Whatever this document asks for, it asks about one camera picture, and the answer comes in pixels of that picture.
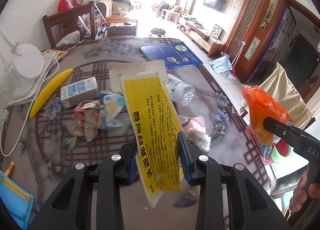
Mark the orange snack wrapper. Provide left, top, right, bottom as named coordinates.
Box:
left=241, top=85, right=292, bottom=163

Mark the yellow cardboard box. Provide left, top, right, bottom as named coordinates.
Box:
left=109, top=60, right=183, bottom=208

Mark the blue white snack wrapper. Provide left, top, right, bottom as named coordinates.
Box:
left=99, top=91, right=125, bottom=130

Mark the person's right hand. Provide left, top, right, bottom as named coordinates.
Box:
left=289, top=172, right=320, bottom=212

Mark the checkered cloth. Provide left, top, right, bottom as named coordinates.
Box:
left=259, top=62, right=312, bottom=129

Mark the crumpled paper wrapper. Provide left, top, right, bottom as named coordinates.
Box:
left=74, top=100, right=102, bottom=142

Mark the pink paper carton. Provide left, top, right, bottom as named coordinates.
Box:
left=178, top=115, right=211, bottom=153

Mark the blue white milk carton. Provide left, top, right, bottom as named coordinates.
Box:
left=60, top=77, right=100, bottom=108

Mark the clear plastic water bottle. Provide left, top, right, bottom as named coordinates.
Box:
left=166, top=74, right=195, bottom=106

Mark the blue yellow plastic holder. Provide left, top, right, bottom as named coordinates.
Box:
left=1, top=162, right=34, bottom=229

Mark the blue plastic bag on floor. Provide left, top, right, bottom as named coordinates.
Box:
left=209, top=54, right=236, bottom=80

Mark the yellow corn-shaped object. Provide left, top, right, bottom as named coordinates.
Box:
left=29, top=68, right=73, bottom=118

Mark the blue book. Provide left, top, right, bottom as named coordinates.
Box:
left=139, top=42, right=203, bottom=68

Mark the white desk lamp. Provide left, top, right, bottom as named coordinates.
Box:
left=1, top=32, right=44, bottom=99

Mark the brown wooden chair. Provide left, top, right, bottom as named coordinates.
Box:
left=42, top=1, right=95, bottom=49

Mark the red bag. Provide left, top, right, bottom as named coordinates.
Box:
left=57, top=0, right=80, bottom=12

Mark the white power cable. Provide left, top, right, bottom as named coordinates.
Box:
left=0, top=57, right=60, bottom=158

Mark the wall television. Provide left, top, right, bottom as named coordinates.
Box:
left=203, top=0, right=226, bottom=11

